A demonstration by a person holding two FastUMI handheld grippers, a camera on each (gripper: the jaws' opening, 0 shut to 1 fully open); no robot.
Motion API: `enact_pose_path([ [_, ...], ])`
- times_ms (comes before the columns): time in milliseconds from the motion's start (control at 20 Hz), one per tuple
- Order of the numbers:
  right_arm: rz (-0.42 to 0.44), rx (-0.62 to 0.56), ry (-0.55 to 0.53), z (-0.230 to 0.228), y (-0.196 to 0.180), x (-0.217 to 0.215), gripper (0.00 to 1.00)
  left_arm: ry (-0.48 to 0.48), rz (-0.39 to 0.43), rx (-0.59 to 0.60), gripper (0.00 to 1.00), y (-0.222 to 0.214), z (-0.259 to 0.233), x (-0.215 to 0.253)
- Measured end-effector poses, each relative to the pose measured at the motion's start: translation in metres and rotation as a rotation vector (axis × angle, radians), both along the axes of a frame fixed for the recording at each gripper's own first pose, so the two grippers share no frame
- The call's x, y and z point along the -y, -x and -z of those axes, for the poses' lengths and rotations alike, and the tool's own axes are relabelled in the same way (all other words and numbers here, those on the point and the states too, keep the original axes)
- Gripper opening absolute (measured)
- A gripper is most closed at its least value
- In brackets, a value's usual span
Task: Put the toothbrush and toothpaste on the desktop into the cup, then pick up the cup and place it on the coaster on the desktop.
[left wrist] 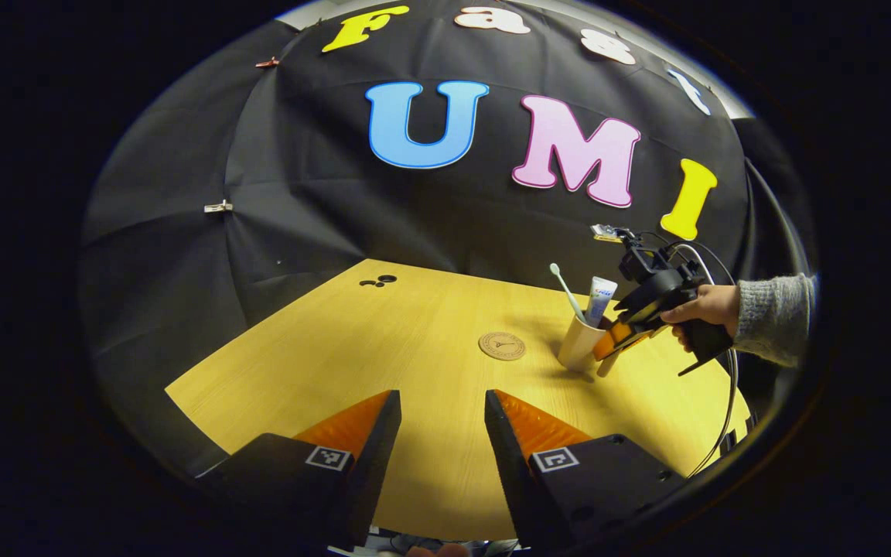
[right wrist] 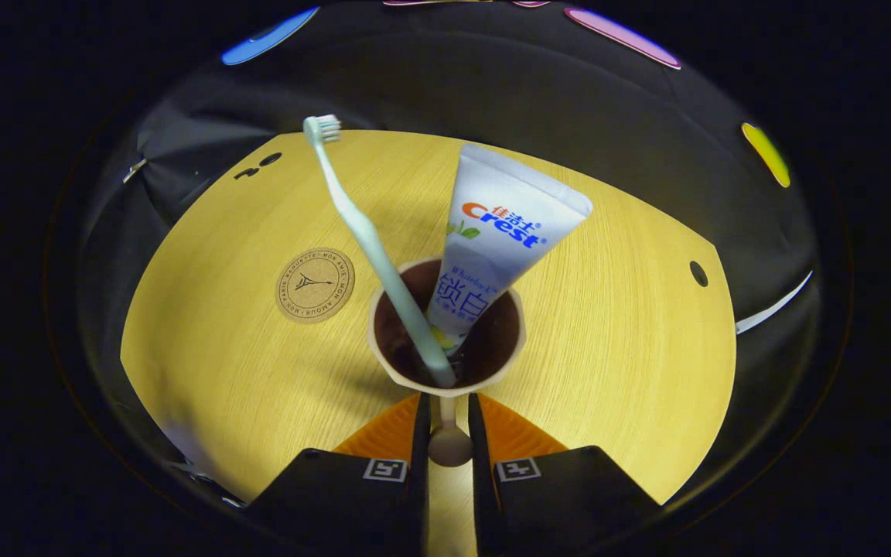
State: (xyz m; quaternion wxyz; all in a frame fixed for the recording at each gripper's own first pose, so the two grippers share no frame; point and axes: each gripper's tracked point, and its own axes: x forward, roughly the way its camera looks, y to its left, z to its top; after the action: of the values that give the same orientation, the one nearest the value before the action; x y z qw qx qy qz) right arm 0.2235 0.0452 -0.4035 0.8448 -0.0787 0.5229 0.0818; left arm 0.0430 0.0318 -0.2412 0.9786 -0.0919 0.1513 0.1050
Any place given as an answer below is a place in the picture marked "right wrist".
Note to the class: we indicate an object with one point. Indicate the silver cloth clip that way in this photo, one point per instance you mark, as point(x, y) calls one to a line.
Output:
point(134, 169)

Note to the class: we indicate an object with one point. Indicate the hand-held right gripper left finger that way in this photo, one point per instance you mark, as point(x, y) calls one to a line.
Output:
point(421, 495)

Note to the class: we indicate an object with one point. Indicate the white toothpaste tube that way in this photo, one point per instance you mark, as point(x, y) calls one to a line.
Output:
point(500, 232)

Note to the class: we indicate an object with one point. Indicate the round cork coaster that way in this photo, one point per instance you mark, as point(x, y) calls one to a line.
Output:
point(315, 285)

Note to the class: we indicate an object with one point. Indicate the pale green toothbrush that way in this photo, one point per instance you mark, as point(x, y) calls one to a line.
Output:
point(368, 232)

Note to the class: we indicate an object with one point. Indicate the beige cup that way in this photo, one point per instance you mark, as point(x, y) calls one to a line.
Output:
point(488, 360)

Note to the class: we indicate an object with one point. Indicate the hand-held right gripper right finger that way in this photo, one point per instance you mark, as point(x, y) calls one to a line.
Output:
point(480, 495)

